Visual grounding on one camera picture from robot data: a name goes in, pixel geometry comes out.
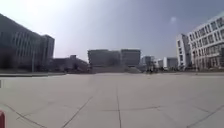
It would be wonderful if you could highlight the white building with many windows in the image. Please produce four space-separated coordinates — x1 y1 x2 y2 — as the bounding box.
175 11 224 71

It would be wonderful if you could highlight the red object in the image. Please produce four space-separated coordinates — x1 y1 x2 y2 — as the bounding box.
0 110 6 128

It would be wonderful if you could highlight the grey block building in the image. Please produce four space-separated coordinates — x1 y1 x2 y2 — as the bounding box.
87 48 142 74

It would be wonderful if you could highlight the group of pale buildings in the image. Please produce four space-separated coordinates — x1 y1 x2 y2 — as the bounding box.
139 55 180 72

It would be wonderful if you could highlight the low dark building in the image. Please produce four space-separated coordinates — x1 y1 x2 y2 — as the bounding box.
49 54 91 74

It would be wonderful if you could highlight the dark raised kerb strip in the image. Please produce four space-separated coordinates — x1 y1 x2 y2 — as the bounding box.
0 71 66 78

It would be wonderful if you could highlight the tall dark building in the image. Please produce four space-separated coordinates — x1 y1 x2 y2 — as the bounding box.
0 13 56 72

